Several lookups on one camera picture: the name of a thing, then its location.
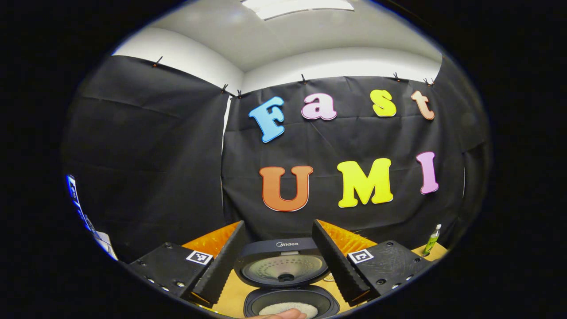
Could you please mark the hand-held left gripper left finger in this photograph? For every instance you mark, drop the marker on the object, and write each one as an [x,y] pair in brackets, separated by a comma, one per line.
[221,266]

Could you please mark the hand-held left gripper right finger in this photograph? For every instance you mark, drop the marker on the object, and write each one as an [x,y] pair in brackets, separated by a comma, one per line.
[336,266]

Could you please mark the black silver rice cooker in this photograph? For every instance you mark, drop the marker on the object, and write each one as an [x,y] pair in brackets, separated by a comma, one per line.
[283,270]

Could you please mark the white rice heap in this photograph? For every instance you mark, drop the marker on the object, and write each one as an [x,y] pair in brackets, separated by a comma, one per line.
[288,306]

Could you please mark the green tea bottle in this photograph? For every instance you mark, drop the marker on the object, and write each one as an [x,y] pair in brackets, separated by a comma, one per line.
[431,241]

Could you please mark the white desk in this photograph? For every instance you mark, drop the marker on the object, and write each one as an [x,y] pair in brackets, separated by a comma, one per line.
[106,246]

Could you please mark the black backdrop cloth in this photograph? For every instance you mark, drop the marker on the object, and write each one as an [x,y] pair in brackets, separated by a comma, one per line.
[155,168]

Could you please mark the computer monitor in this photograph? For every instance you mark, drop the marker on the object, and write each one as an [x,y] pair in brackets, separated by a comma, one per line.
[77,199]

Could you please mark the large ceiling light panel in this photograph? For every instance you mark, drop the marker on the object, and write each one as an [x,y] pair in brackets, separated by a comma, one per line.
[297,8]

